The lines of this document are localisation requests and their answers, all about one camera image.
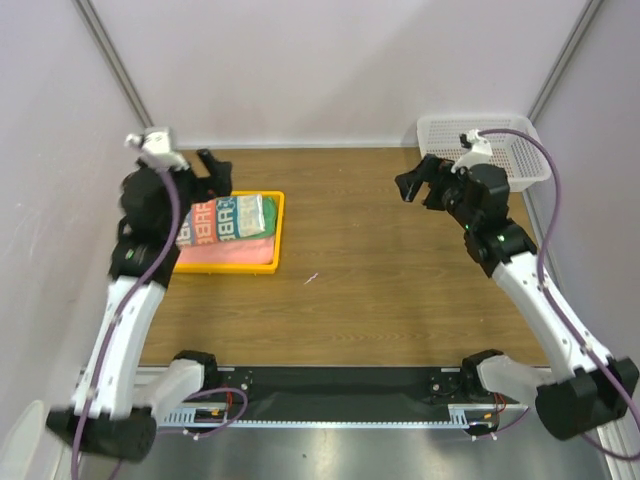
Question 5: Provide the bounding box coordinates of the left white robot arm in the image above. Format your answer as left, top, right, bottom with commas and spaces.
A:
46, 149, 232, 463

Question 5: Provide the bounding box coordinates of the patterned white cloth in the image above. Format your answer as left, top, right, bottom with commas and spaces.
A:
176, 194, 266, 248

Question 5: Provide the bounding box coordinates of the aluminium frame rail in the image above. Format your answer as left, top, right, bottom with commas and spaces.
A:
69, 365, 621, 410

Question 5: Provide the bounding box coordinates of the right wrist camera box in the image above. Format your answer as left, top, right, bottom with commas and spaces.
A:
451, 129, 493, 173

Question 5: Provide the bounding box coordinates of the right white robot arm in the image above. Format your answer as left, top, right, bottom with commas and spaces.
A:
395, 155, 639, 440

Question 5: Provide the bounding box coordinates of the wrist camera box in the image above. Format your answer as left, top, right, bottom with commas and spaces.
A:
451, 129, 493, 173
124, 127, 190, 171

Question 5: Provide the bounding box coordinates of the yellow plastic tray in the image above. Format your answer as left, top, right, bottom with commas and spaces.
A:
174, 191, 285, 275

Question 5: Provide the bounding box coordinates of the pink towel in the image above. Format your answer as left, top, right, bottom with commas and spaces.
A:
178, 236, 275, 265

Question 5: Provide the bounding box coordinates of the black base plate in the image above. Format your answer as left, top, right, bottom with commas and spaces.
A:
164, 366, 520, 429

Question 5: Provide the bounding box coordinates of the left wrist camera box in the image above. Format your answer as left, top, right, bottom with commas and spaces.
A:
124, 127, 190, 171

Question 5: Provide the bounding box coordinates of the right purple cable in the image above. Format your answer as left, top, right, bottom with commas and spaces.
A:
469, 128, 640, 461

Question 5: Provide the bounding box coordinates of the green towel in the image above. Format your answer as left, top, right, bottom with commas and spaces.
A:
257, 196, 278, 238

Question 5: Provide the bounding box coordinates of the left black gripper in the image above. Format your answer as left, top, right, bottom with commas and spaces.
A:
152, 149, 232, 237

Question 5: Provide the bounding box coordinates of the white plastic basket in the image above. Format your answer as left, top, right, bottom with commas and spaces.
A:
416, 114, 551, 192

